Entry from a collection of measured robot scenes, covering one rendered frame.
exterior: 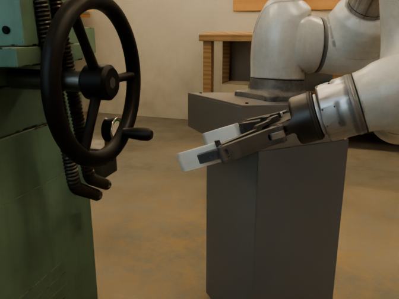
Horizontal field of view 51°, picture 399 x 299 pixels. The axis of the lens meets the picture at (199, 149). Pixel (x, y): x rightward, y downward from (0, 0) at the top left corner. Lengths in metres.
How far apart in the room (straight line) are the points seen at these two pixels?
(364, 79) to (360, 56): 0.60
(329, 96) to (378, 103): 0.06
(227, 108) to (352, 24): 0.38
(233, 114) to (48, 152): 0.44
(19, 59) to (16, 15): 0.07
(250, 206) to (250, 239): 0.10
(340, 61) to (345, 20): 0.11
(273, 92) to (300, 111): 0.53
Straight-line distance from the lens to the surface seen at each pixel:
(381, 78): 0.62
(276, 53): 1.16
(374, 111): 0.62
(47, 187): 0.94
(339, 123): 0.62
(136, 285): 1.62
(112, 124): 1.02
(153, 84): 4.41
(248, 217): 1.17
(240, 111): 1.02
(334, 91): 0.62
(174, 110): 4.35
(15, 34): 0.72
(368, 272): 1.80
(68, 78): 0.75
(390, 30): 0.81
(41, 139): 0.91
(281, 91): 1.17
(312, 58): 1.19
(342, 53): 1.21
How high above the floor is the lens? 0.90
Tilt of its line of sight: 16 degrees down
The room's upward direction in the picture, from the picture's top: straight up
